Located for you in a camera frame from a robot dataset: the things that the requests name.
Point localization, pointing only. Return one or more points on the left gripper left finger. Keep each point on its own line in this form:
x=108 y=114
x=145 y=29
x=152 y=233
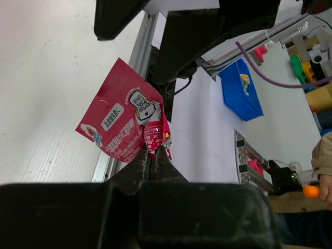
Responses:
x=68 y=215

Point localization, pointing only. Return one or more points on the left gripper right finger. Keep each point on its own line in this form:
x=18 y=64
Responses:
x=175 y=214

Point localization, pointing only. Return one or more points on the pink snack packet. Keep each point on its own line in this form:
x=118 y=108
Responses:
x=156 y=131

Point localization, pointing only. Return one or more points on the blue plastic bin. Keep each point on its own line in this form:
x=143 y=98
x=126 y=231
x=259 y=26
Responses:
x=239 y=91

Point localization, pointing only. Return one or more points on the aluminium table rail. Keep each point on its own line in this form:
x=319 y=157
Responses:
x=119 y=132

